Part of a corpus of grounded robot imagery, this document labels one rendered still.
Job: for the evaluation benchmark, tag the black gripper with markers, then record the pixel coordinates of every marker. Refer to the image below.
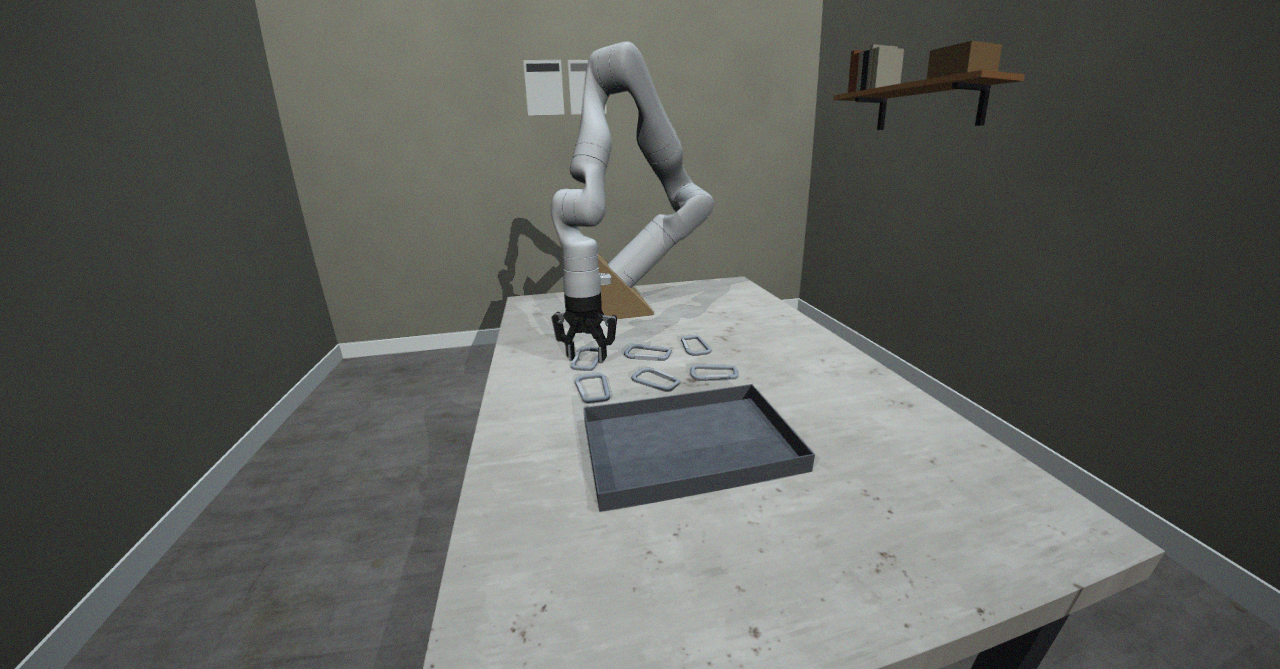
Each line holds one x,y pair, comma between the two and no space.
584,323

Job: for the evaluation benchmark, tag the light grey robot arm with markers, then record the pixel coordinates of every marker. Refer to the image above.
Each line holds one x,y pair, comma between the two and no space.
614,69

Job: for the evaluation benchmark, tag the grey carabiner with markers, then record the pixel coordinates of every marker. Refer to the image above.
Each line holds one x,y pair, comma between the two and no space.
585,368
647,357
658,373
714,377
701,341
596,399

